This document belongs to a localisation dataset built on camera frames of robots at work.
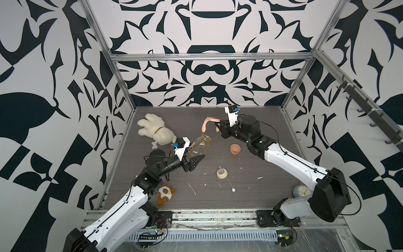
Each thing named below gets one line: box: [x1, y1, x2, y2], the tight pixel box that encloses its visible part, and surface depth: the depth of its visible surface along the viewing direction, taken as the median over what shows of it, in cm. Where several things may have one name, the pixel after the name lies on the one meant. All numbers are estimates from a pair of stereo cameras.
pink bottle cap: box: [229, 143, 241, 155], surface depth 96 cm
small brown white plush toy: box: [155, 182, 176, 207], surface depth 81 cm
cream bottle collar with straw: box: [216, 165, 237, 193], surface depth 87 cm
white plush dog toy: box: [137, 113, 177, 146], surface depth 99 cm
